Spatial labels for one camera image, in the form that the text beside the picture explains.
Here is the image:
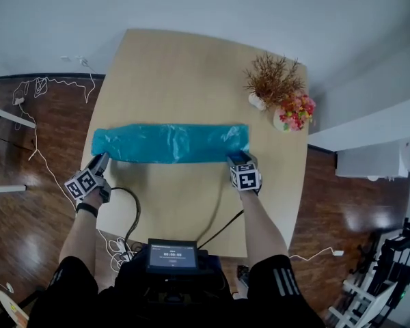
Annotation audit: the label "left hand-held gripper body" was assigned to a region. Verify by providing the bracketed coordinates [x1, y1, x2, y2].
[64, 159, 112, 204]

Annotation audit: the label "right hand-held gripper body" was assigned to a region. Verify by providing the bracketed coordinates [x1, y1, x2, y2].
[228, 161, 263, 196]

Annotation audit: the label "teal plastic bag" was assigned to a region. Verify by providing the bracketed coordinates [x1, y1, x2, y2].
[91, 122, 251, 165]

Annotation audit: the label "person's right forearm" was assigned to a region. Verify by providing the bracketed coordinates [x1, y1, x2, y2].
[239, 189, 290, 263]

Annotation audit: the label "person's left forearm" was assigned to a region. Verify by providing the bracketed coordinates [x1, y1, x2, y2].
[59, 196, 105, 267]

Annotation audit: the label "black wristwatch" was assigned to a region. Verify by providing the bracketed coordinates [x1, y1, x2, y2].
[75, 202, 99, 217]

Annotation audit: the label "colourful flowers in pale pot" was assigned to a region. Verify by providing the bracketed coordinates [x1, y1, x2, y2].
[273, 94, 317, 133]

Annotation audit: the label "brown dried plant white pot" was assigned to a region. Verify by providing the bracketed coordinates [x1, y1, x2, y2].
[243, 51, 307, 111]

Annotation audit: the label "black chest-mounted screen device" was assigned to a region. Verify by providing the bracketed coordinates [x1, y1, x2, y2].
[145, 238, 210, 275]

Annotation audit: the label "white cabinet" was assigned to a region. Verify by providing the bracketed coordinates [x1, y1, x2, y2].
[335, 141, 410, 179]

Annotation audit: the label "round beige disc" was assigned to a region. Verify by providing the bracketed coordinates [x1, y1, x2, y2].
[0, 290, 30, 325]

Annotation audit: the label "person in dark clothes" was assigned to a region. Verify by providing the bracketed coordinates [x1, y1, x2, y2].
[27, 254, 325, 328]

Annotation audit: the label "black metal stand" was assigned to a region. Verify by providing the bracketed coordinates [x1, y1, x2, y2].
[350, 217, 410, 286]

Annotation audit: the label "white slatted rack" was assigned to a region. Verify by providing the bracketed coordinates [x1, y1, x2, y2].
[327, 278, 405, 328]

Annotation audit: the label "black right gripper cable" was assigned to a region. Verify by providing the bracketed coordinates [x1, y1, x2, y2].
[197, 182, 245, 249]

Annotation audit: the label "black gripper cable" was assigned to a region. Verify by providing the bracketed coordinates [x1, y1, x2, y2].
[197, 182, 245, 249]
[109, 187, 142, 249]

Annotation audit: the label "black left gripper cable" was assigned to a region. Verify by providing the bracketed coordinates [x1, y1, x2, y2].
[109, 187, 142, 249]

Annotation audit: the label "long white floor cable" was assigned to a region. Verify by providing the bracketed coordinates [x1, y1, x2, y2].
[12, 57, 139, 273]

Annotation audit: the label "white desk frame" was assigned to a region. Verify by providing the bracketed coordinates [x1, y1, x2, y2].
[0, 102, 37, 194]

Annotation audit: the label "white cable with adapter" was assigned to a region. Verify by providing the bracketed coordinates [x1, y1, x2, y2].
[288, 247, 344, 262]

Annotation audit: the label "white wall socket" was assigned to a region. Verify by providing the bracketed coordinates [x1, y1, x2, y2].
[60, 55, 88, 65]

